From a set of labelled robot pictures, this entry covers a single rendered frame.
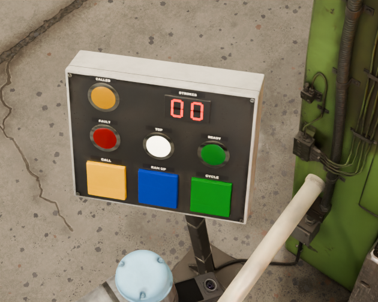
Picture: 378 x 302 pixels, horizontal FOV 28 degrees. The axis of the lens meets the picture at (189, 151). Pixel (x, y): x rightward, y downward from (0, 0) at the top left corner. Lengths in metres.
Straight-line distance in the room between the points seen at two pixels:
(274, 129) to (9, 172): 0.92
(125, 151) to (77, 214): 1.16
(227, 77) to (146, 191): 0.27
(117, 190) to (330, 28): 0.49
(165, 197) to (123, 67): 0.26
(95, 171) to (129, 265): 0.39
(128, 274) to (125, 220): 1.43
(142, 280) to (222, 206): 0.38
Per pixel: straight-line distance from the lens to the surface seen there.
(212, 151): 1.32
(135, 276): 1.05
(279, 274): 2.39
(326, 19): 1.29
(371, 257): 1.46
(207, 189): 1.37
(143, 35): 2.82
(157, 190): 1.40
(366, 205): 1.79
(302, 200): 1.78
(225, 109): 1.28
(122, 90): 1.31
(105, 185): 1.43
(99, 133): 1.37
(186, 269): 2.39
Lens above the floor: 2.28
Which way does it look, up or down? 63 degrees down
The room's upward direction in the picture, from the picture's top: 11 degrees counter-clockwise
